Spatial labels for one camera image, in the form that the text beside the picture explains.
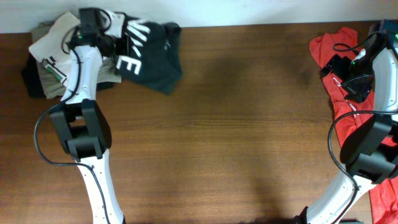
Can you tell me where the red t-shirt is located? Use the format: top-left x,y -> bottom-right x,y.
309,27 -> 397,224

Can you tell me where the dark green t-shirt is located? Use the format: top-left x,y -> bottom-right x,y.
115,17 -> 183,95

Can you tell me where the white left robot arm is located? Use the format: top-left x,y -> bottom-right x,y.
50,34 -> 126,223

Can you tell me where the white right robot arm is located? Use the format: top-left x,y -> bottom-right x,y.
294,44 -> 397,223

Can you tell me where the white folded t-shirt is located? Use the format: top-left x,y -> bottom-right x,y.
29,12 -> 80,86

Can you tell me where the olive folded garment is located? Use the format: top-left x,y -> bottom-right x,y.
31,23 -> 121,99

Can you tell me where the black folded garment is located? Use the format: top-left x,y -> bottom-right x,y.
21,54 -> 114,99

